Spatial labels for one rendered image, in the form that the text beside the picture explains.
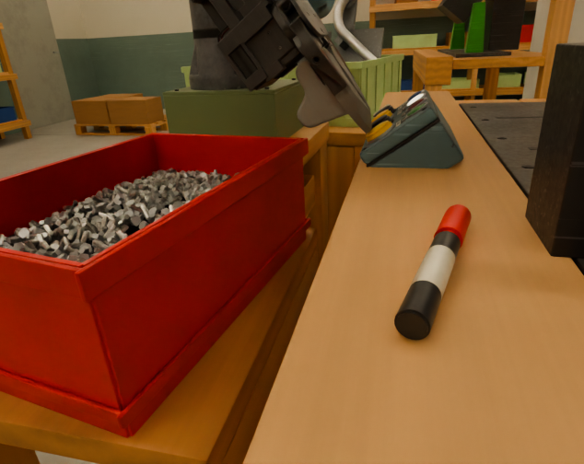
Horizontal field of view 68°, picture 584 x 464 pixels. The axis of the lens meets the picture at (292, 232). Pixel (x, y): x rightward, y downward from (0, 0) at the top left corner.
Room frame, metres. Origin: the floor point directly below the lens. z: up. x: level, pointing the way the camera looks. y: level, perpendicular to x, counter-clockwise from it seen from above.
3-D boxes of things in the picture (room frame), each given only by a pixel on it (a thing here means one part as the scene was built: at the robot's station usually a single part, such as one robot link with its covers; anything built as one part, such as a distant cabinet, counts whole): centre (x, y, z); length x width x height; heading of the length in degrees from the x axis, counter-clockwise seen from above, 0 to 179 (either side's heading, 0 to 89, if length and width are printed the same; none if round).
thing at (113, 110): (6.15, 2.17, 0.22); 1.20 x 0.81 x 0.44; 72
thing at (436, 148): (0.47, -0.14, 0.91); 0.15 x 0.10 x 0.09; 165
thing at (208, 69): (0.87, 0.10, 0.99); 0.15 x 0.15 x 0.10
